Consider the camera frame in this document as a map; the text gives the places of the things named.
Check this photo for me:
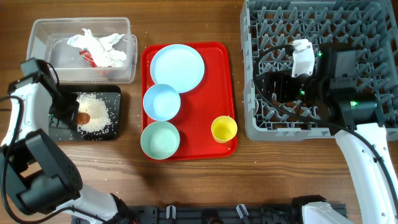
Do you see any red serving tray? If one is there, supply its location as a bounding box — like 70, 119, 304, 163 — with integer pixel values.
142, 42, 238, 161

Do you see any grey dishwasher rack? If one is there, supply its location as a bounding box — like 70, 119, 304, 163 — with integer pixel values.
240, 1, 397, 141

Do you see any clear plastic bin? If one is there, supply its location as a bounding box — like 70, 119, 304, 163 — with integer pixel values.
26, 17, 137, 84

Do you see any light blue bowl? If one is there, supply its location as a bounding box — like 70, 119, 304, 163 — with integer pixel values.
142, 84, 181, 121

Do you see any light green bowl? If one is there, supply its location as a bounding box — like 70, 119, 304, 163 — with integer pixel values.
141, 121, 180, 160

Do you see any light blue plate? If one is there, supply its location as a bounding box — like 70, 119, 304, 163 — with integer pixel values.
150, 44, 205, 93

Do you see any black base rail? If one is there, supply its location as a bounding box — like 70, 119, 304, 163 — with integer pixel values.
71, 203, 348, 224

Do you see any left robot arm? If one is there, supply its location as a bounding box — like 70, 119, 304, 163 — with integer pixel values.
1, 58, 139, 223

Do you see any white rice pile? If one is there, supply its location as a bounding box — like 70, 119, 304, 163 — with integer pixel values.
77, 93, 111, 134

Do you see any white napkin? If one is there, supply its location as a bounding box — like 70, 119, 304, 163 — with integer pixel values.
67, 29, 127, 67

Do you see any black waste tray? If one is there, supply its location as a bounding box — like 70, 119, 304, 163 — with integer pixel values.
29, 84, 122, 141

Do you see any orange carrot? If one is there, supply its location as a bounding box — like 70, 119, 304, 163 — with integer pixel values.
76, 113, 90, 125

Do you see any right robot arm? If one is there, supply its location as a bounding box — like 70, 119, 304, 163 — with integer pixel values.
252, 40, 397, 223

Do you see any red snack wrapper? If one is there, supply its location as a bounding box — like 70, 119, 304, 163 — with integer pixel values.
79, 50, 97, 68

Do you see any yellow plastic cup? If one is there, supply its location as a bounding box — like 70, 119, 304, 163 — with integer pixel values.
211, 116, 238, 143

